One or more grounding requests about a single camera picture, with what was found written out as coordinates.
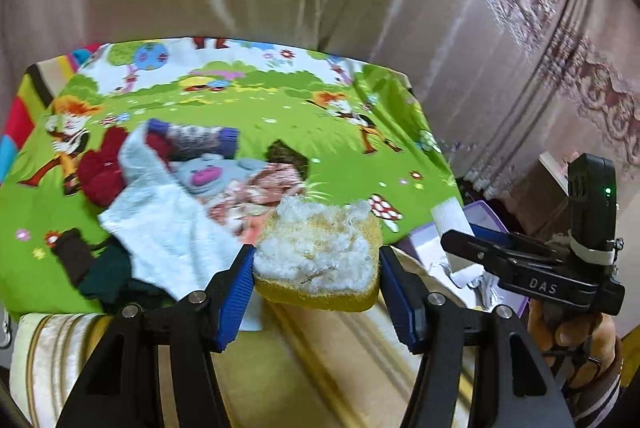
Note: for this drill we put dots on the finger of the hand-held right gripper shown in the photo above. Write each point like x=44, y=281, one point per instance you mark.
x=492, y=235
x=480, y=253

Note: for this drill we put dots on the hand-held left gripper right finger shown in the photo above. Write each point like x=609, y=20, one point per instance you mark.
x=400, y=303

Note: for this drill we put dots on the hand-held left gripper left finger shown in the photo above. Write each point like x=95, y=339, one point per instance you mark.
x=235, y=300

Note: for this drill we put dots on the yellow sponge with white fluff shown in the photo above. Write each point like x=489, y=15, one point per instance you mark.
x=320, y=248

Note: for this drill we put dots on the red fluffy cloth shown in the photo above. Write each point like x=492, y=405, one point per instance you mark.
x=100, y=173

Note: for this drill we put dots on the person's right forearm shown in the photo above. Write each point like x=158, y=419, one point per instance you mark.
x=600, y=403

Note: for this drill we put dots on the person's right hand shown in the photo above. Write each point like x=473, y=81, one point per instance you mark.
x=570, y=333

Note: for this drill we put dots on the purple box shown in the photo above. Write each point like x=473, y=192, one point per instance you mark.
x=490, y=215

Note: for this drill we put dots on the white towel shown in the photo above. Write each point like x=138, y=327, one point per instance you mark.
x=170, y=228

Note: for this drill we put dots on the beige striped sofa cushion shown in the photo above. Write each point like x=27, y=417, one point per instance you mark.
x=310, y=373

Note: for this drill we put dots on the pink floral cloth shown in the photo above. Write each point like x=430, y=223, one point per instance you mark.
x=272, y=183

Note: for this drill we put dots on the dark green cloth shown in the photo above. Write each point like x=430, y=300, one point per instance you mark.
x=110, y=278

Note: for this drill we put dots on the grey plush pig toy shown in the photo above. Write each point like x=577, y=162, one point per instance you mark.
x=205, y=175

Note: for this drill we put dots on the brown sock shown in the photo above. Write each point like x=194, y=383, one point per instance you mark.
x=75, y=258

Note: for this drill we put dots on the blue and white knit sock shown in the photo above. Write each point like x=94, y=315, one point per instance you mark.
x=200, y=138

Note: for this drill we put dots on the green cartoon printed blanket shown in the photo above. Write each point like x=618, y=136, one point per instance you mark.
x=280, y=108

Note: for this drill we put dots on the multicolour striped blanket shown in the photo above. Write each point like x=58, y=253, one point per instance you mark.
x=20, y=118

